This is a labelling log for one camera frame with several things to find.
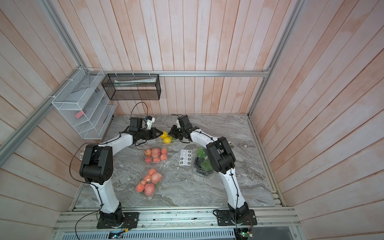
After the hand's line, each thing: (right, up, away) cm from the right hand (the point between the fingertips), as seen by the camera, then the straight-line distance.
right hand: (167, 133), depth 99 cm
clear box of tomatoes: (-7, -14, -6) cm, 17 cm away
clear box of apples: (-8, -28, -16) cm, 33 cm away
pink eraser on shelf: (-47, +11, -16) cm, 51 cm away
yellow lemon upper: (-2, -1, 0) cm, 2 cm away
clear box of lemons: (+4, -5, +4) cm, 8 cm away
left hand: (-2, -1, -3) cm, 4 cm away
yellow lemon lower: (0, -5, +2) cm, 5 cm away
